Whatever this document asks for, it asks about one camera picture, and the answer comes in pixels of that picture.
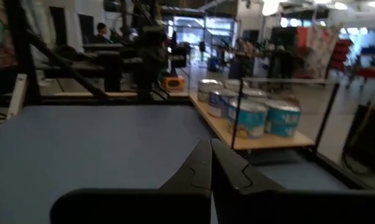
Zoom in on colourful printed box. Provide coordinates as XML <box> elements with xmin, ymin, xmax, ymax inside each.
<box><xmin>295</xmin><ymin>26</ymin><xmax>341</xmax><ymax>79</ymax></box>
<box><xmin>0</xmin><ymin>0</ymin><xmax>17</xmax><ymax>70</ymax></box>

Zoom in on person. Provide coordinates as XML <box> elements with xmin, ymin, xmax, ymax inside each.
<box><xmin>92</xmin><ymin>22</ymin><xmax>114</xmax><ymax>45</ymax></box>

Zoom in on black case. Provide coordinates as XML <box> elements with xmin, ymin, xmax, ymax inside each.
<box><xmin>342</xmin><ymin>102</ymin><xmax>375</xmax><ymax>170</ymax></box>

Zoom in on orange box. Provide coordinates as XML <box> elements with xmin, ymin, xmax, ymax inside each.
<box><xmin>161</xmin><ymin>75</ymin><xmax>186</xmax><ymax>92</ymax></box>

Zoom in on teal label seafood can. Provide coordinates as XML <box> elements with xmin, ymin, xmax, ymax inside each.
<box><xmin>227</xmin><ymin>119</ymin><xmax>267</xmax><ymax>139</ymax></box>
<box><xmin>227</xmin><ymin>100</ymin><xmax>269</xmax><ymax>123</ymax></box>
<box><xmin>265</xmin><ymin>99</ymin><xmax>302</xmax><ymax>124</ymax></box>
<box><xmin>264</xmin><ymin>120</ymin><xmax>300</xmax><ymax>138</ymax></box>

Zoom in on white metal plate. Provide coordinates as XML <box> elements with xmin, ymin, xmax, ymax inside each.
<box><xmin>6</xmin><ymin>73</ymin><xmax>29</xmax><ymax>121</ymax></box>

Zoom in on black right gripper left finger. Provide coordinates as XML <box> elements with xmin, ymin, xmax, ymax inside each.
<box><xmin>50</xmin><ymin>139</ymin><xmax>212</xmax><ymax>224</ymax></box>

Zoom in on glass entrance doors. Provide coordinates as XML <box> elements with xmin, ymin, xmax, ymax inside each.
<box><xmin>167</xmin><ymin>15</ymin><xmax>238</xmax><ymax>65</ymax></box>

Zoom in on red storage bins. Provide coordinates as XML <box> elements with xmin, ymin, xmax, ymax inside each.
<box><xmin>329</xmin><ymin>39</ymin><xmax>353</xmax><ymax>72</ymax></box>

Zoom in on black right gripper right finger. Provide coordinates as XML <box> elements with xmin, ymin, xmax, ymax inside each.
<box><xmin>211</xmin><ymin>139</ymin><xmax>375</xmax><ymax>224</ymax></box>

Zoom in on wooden shelf board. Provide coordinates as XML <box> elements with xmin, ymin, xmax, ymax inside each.
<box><xmin>188</xmin><ymin>91</ymin><xmax>315</xmax><ymax>151</ymax></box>

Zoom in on green white label seafood can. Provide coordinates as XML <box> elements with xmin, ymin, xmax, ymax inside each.
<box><xmin>197</xmin><ymin>90</ymin><xmax>213</xmax><ymax>104</ymax></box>
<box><xmin>223</xmin><ymin>78</ymin><xmax>249</xmax><ymax>93</ymax></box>
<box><xmin>198</xmin><ymin>78</ymin><xmax>225</xmax><ymax>93</ymax></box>

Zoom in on black monitor screen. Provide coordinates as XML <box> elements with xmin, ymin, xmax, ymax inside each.
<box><xmin>270</xmin><ymin>26</ymin><xmax>297</xmax><ymax>48</ymax></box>

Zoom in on dark office desk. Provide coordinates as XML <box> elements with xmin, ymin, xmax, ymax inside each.
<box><xmin>34</xmin><ymin>42</ymin><xmax>126</xmax><ymax>93</ymax></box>

